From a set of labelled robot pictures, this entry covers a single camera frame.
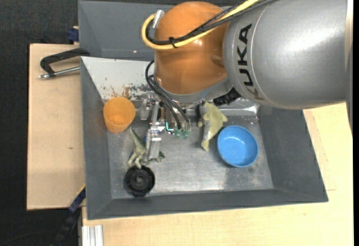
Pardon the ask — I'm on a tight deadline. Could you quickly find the pale green plush toy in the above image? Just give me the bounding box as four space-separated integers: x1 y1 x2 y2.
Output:
197 101 229 152

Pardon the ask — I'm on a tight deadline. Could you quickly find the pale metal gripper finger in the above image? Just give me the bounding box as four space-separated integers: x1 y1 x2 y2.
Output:
150 128 163 161
143 130 152 162

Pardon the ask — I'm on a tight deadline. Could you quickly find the grey metal bin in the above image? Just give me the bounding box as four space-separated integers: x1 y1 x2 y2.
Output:
77 0 329 221

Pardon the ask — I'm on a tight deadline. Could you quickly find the orange plastic cup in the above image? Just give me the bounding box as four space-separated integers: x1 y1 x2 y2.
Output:
103 96 137 134

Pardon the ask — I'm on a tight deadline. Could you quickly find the blue bowl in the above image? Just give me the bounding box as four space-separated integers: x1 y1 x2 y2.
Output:
216 125 259 168

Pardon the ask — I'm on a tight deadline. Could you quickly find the pale flat board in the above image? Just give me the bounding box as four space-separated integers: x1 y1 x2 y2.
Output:
26 43 86 211

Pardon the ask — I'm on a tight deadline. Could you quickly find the small green toy dinosaur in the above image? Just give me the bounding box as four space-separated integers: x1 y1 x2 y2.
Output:
127 126 166 168

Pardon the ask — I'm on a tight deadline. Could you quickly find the black round ribbed disc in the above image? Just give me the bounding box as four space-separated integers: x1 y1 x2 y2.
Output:
123 165 156 198

